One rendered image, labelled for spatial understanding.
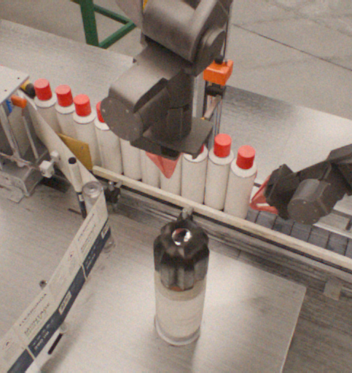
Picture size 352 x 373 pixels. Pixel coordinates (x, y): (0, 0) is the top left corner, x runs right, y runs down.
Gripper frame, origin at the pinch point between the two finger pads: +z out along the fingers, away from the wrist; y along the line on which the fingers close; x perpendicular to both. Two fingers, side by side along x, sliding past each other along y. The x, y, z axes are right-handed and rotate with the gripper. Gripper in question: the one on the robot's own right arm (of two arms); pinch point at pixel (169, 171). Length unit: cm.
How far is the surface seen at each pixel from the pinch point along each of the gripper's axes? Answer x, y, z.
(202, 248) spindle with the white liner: -8.7, 9.2, 2.4
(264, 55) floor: 204, -30, 112
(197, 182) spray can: 17.5, -1.3, 21.5
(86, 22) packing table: 138, -110, 77
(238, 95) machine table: 64, -7, 34
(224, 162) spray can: 18.8, 3.3, 14.5
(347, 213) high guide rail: 23.7, 28.5, 22.4
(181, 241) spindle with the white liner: -9.3, 6.3, 1.9
